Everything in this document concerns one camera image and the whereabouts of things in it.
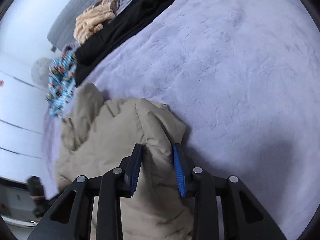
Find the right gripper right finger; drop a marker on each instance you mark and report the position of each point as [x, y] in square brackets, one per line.
[183, 165]

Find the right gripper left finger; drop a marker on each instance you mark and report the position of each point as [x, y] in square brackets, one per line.
[131, 168]

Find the beige puffer jacket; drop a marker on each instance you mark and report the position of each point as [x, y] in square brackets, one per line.
[99, 133]

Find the white wardrobe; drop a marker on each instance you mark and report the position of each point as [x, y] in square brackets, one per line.
[22, 110]

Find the blue monkey print pajamas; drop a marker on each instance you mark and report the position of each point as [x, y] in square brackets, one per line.
[61, 82]

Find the lavender fleece bed blanket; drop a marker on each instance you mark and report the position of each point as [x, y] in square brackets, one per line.
[243, 76]

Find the grey padded headboard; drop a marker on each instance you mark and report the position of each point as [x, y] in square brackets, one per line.
[61, 32]

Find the tan striped fluffy garment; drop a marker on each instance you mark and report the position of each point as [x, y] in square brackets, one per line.
[91, 20]

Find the black garment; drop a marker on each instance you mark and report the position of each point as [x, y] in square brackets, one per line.
[136, 16]

